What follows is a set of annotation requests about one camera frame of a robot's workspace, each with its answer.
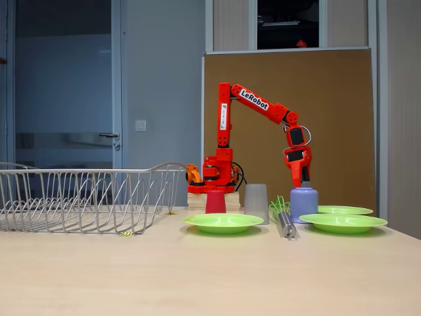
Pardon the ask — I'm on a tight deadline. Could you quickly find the purple plastic mug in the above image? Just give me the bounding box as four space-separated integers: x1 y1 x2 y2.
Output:
289 187 319 224

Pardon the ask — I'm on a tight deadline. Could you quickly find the green whisk with steel handle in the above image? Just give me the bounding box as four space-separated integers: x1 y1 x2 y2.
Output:
268 194 299 240

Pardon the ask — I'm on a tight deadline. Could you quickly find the red plastic cup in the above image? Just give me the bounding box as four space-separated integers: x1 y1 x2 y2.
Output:
205 189 227 215

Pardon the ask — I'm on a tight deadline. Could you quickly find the green plastic plate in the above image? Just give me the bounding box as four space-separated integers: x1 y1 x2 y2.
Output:
317 205 374 217
298 213 389 235
182 213 264 235

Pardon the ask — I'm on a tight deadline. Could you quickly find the brown pin board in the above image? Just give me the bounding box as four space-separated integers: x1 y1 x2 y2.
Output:
201 47 378 211

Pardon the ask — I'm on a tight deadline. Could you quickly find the wooden base block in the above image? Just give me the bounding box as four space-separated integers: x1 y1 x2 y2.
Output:
187 192 245 211

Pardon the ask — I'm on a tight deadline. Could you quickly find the orange table clamp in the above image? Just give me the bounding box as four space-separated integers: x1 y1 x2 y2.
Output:
184 163 203 185

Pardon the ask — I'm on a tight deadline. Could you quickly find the white notebook on shelf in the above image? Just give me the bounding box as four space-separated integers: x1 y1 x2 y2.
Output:
261 20 301 27

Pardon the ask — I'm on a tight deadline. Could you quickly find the blue grey glass door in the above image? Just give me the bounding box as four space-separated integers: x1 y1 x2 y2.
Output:
6 0 123 171

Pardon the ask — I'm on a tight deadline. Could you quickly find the white gripper cable loop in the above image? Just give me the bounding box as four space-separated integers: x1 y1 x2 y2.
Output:
283 126 312 155

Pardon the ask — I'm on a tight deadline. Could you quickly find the black base cable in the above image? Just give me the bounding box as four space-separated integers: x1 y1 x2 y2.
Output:
231 161 248 198

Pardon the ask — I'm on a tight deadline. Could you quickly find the metal wire dish rack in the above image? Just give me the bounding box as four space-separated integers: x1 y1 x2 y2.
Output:
0 161 188 235

